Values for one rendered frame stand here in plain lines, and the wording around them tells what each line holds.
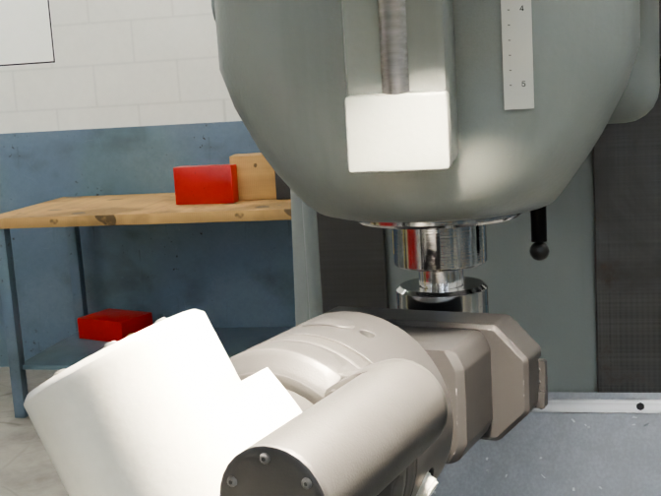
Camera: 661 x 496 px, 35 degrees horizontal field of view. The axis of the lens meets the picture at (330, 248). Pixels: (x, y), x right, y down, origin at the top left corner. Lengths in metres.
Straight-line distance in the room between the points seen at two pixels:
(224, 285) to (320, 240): 4.15
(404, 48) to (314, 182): 0.09
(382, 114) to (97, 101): 4.81
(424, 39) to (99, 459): 0.19
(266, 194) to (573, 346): 3.56
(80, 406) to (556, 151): 0.23
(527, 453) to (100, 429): 0.65
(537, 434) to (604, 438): 0.06
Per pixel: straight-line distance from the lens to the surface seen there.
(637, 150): 0.89
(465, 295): 0.52
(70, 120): 5.26
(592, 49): 0.45
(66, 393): 0.32
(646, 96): 0.63
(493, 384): 0.48
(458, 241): 0.51
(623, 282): 0.91
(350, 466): 0.30
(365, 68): 0.40
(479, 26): 0.43
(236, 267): 5.03
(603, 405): 0.93
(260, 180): 4.42
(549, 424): 0.93
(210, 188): 4.39
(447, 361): 0.44
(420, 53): 0.40
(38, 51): 5.32
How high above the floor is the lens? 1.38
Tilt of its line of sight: 9 degrees down
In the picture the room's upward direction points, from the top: 3 degrees counter-clockwise
